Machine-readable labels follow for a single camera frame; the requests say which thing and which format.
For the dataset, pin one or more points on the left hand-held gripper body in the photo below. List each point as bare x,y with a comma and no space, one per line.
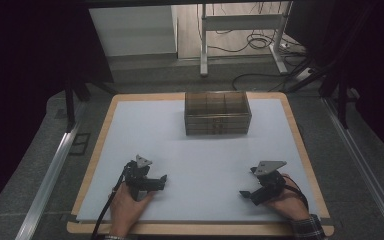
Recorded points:
136,176

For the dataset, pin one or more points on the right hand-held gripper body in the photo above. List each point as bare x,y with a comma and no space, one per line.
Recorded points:
270,185

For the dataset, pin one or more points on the person's right hand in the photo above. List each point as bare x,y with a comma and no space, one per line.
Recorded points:
290,205

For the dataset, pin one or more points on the person's left hand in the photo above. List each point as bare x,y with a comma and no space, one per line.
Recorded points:
125,210

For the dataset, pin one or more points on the white table mat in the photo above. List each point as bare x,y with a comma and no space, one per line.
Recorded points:
193,153

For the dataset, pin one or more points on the brown transparent drawer box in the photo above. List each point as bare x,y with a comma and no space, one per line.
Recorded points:
217,116

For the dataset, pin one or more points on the black metal stand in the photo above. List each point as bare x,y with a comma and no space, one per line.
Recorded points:
341,96
70,103

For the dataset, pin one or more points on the white power strip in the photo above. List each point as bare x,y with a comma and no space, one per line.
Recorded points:
293,48

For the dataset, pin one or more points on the white cabinet panel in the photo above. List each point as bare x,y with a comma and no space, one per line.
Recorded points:
133,31

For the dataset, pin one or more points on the aluminium rail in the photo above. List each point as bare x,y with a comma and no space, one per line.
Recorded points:
363,166
46,186

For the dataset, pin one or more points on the white metal desk frame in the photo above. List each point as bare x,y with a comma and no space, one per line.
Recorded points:
240,22

